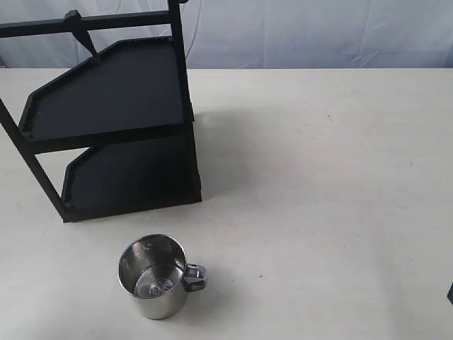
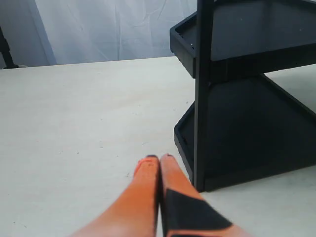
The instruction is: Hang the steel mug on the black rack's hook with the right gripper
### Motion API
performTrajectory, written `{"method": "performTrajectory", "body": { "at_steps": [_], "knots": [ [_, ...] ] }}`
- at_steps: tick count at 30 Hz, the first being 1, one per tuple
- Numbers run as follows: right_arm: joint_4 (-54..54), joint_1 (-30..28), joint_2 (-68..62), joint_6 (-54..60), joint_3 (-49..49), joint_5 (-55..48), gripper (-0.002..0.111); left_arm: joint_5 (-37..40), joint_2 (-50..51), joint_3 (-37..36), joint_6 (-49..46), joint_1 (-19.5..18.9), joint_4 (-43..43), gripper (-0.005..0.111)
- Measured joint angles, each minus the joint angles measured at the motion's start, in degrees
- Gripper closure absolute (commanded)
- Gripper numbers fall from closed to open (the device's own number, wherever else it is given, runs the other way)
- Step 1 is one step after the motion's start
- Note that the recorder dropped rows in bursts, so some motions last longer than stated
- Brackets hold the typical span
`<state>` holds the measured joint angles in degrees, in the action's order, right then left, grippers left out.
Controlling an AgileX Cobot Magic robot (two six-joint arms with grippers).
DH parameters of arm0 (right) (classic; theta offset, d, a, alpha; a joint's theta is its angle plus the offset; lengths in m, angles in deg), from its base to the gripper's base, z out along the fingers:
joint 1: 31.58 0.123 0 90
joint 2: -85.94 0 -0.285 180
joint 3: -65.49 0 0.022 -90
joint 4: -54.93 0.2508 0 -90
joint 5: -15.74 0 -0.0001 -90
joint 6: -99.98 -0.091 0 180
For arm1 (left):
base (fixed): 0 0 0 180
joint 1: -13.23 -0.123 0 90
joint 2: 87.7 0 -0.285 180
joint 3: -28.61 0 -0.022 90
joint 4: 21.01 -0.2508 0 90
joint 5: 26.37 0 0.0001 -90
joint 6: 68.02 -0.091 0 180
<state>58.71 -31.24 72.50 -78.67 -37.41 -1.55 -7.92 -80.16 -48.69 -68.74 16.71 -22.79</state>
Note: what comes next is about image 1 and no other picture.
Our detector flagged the dark object at edge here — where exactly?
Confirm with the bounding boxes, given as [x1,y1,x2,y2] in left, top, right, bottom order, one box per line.
[447,284,453,305]

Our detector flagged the black two-tier rack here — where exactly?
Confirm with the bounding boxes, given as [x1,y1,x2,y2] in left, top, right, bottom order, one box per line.
[1,1,202,222]

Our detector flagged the stainless steel mug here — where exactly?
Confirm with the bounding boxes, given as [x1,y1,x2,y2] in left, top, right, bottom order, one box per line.
[117,234,206,320]

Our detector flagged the white backdrop curtain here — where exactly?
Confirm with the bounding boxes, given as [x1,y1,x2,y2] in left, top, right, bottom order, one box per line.
[1,0,452,69]

